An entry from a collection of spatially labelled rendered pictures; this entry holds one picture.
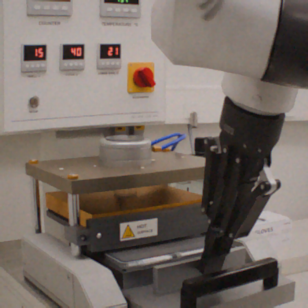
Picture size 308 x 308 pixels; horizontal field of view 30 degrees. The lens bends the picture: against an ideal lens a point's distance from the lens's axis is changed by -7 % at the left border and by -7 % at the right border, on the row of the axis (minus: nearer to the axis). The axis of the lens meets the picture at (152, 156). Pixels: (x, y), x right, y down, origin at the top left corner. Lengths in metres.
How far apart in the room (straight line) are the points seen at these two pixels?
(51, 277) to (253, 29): 0.47
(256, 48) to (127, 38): 0.57
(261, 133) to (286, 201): 1.20
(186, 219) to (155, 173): 0.09
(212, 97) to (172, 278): 0.89
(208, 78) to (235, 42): 1.12
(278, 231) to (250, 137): 0.91
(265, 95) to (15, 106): 0.48
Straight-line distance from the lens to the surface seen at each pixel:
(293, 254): 1.52
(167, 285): 0.76
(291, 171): 1.84
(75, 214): 0.81
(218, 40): 0.52
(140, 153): 0.90
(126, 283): 0.78
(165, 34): 0.53
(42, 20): 1.00
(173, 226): 0.87
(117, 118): 1.06
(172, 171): 0.87
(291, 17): 0.53
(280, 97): 0.64
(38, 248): 0.87
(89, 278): 0.75
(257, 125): 0.65
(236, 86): 0.64
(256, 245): 0.91
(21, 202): 1.48
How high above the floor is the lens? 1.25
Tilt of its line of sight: 8 degrees down
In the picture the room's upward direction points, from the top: straight up
